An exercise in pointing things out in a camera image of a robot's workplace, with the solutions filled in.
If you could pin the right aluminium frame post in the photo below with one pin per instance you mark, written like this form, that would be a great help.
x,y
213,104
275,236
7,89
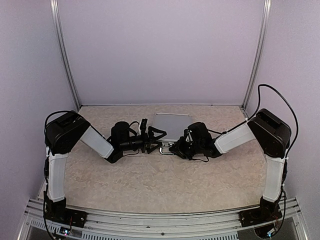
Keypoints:
x,y
258,53

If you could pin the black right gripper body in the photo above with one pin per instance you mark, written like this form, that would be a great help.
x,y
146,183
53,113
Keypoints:
x,y
188,150

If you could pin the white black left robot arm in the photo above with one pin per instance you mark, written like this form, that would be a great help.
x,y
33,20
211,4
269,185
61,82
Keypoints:
x,y
65,128

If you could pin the aluminium frame post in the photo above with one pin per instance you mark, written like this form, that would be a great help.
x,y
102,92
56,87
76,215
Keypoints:
x,y
258,53
54,5

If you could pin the left aluminium frame post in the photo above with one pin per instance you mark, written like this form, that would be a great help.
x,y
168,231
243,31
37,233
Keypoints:
x,y
54,5

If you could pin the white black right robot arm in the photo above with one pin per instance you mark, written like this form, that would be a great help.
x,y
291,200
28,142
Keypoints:
x,y
274,138

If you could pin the aluminium poker set case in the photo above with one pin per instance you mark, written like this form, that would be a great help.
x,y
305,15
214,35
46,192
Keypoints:
x,y
174,125

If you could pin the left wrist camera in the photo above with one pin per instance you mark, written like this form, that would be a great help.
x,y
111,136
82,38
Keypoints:
x,y
142,127

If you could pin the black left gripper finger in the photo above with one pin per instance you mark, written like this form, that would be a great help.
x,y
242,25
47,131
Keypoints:
x,y
156,134
150,147

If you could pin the front aluminium rail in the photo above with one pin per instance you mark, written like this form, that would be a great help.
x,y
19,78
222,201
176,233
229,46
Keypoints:
x,y
212,225

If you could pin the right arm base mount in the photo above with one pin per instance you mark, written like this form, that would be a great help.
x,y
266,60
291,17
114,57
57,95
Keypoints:
x,y
250,217

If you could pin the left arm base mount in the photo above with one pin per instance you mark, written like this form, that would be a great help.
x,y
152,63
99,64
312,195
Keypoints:
x,y
70,217

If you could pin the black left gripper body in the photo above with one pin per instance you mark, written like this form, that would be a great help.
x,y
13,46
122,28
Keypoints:
x,y
142,143

